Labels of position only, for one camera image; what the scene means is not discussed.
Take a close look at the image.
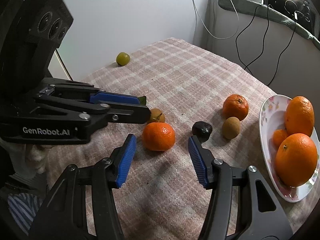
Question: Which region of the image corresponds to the green windowsill cushion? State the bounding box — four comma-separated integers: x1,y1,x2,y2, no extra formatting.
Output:
217,0,320,50

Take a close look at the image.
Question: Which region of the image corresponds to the white gloved left hand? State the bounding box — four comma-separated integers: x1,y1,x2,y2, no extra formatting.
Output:
1,139,54,179

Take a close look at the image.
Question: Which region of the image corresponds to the green leaf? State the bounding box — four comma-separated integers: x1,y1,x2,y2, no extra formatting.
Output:
138,96,146,106

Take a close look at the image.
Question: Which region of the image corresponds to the white cable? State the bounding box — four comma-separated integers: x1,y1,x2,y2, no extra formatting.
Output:
186,0,241,41

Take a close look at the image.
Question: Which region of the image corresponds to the dark plum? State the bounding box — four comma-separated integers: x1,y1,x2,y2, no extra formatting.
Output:
191,121,213,143

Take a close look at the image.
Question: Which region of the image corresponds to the large orange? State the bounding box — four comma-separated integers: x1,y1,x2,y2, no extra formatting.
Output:
274,133,318,187
285,96,315,137

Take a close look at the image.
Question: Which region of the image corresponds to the green grape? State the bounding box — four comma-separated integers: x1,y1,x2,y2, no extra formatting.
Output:
116,52,130,66

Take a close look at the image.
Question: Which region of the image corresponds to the pink plaid tablecloth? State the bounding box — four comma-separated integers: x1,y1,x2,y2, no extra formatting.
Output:
44,37,320,240

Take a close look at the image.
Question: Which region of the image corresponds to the brown kiwi fruit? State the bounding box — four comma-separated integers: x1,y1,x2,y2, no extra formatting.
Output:
222,116,241,140

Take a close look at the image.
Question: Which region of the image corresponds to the tiny orange kumquat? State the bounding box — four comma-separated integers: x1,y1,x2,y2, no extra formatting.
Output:
272,129,288,150

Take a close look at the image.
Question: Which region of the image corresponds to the large orange front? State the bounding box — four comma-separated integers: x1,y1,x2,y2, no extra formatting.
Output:
274,133,318,187

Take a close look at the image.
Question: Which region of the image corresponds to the floral white plate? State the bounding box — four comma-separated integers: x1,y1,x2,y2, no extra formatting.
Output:
259,94,319,203

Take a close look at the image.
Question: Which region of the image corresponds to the small mandarin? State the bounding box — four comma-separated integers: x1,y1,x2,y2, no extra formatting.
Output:
142,122,176,152

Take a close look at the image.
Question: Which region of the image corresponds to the black cable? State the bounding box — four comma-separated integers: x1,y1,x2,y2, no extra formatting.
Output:
235,0,311,87

